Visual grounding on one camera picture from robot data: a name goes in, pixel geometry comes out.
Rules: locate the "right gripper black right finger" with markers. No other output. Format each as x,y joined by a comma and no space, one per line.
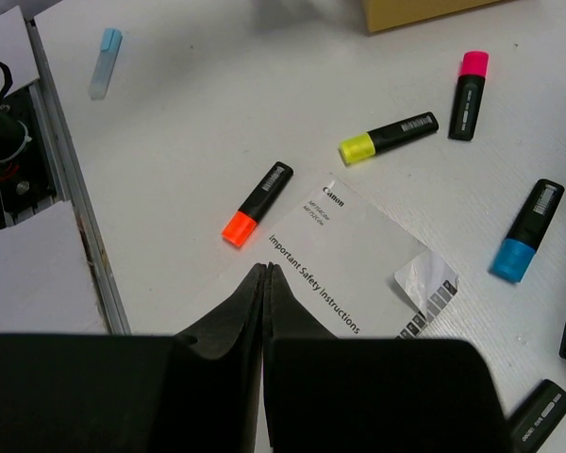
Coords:
325,394

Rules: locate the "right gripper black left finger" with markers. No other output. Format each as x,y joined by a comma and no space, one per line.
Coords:
195,391

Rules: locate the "orange cap black highlighter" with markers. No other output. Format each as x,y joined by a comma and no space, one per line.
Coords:
257,204

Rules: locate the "purple cap black highlighter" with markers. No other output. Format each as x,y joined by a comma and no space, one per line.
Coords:
538,415

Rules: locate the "blue cap black highlighter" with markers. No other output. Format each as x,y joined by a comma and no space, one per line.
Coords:
526,233

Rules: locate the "yellow cap black highlighter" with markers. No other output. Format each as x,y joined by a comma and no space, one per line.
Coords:
386,138

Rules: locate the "pink cap black highlighter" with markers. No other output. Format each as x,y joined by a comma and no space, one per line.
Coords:
468,95

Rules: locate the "yellow bottom drawer box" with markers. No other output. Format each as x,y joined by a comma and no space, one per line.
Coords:
382,15

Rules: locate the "Canon safety instructions booklet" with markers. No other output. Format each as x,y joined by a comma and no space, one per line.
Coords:
350,265

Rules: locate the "pastel blue highlighter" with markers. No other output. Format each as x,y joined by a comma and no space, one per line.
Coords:
108,53

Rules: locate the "aluminium front rail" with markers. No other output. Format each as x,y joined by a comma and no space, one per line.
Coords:
70,186

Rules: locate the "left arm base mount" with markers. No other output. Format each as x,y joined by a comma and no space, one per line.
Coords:
26,181

